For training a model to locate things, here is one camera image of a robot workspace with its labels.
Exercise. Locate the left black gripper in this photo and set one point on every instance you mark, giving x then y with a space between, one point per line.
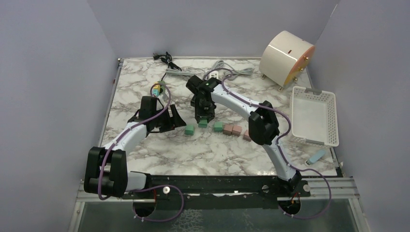
172 122

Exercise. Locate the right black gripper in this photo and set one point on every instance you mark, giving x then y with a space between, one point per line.
209 114

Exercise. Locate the green plug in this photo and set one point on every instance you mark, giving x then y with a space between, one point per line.
203 123
218 126
189 130

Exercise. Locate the pink plug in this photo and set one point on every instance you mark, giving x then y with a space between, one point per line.
246 136
236 130
227 129

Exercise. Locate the blue plug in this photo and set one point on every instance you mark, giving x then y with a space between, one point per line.
155 92

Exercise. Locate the green power strip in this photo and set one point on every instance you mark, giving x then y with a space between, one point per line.
161 87

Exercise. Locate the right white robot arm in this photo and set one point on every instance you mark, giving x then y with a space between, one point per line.
263 125

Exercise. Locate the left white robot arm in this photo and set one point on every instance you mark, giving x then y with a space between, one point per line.
106 173

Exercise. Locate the white power strip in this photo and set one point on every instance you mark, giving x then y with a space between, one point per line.
214 74

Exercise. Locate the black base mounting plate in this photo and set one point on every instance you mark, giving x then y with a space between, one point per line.
212 192

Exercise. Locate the beige cylindrical container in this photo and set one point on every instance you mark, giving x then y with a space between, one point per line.
285 58

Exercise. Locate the white plastic basket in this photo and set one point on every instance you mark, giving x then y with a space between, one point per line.
314 117

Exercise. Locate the light blue small device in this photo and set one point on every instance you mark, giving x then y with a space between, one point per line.
314 158

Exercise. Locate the aluminium rail frame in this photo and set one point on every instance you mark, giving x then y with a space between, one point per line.
333 206

